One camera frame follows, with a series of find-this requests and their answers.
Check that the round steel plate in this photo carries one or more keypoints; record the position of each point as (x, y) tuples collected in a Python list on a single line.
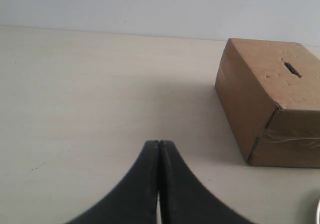
[(317, 213)]

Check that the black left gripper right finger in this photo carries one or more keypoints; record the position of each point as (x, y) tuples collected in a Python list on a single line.
[(183, 198)]

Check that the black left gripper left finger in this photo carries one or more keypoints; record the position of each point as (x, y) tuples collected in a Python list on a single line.
[(134, 199)]

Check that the cardboard box with slot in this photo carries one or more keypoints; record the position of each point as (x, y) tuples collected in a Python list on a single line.
[(269, 91)]

